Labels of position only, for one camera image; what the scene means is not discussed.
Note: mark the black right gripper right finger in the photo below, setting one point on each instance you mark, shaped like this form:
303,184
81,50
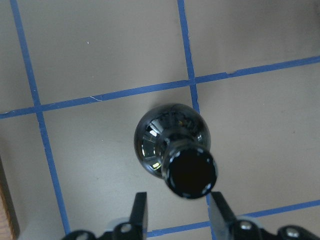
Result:
221,216

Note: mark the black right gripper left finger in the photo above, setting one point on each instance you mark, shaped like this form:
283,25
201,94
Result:
139,217

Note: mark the black wine bottle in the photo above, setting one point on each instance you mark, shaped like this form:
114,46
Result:
172,142

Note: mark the wooden tray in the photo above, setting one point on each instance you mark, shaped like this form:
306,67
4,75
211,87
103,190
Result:
9,226

